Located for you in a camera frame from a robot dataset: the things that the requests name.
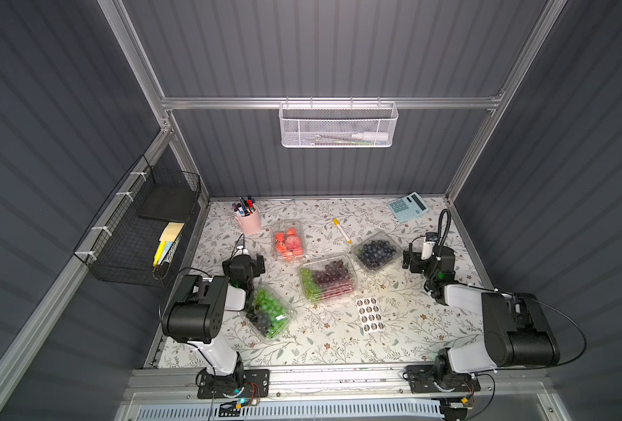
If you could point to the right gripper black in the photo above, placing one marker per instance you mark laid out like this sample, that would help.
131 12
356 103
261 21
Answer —
419 262

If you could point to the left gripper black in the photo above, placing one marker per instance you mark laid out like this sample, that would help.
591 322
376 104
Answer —
245 268

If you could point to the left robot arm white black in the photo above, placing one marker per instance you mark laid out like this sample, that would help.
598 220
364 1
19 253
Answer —
195 311

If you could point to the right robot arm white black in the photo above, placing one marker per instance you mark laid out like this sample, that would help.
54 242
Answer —
516 332

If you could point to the pink pen cup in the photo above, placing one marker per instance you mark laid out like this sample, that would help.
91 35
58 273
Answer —
250 224

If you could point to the clear box green black grapes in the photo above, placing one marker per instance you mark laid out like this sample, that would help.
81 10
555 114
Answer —
268 314

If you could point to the clear box red peaches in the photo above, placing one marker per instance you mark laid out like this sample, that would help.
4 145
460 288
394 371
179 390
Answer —
288 240

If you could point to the clear box blueberries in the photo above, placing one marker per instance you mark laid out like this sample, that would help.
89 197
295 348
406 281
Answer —
376 252

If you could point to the light blue calculator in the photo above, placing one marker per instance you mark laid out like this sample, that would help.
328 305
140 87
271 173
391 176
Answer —
408 208

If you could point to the yellow sticky notes pad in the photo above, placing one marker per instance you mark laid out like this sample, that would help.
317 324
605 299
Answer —
166 242

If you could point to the clear box red green grapes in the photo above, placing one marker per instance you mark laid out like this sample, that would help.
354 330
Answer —
327 278

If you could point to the black notebook in basket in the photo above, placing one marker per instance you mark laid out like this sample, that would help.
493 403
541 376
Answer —
168 203

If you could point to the yellow capped white marker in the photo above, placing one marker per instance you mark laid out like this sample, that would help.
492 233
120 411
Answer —
342 231

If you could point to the white marker in basket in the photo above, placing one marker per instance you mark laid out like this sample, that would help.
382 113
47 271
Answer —
371 138

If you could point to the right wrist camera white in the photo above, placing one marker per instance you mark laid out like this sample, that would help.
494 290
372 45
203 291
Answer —
430 240

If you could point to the black wire wall basket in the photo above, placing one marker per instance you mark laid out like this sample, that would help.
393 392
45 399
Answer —
120 247

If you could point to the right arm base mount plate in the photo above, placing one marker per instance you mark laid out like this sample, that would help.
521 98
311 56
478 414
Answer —
428 378

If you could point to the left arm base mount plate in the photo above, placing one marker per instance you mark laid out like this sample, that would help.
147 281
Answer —
251 383

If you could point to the aluminium front rail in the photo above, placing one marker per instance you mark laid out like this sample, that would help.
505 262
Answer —
342 381

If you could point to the white wire mesh basket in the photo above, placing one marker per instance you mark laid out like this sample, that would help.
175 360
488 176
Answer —
326 124

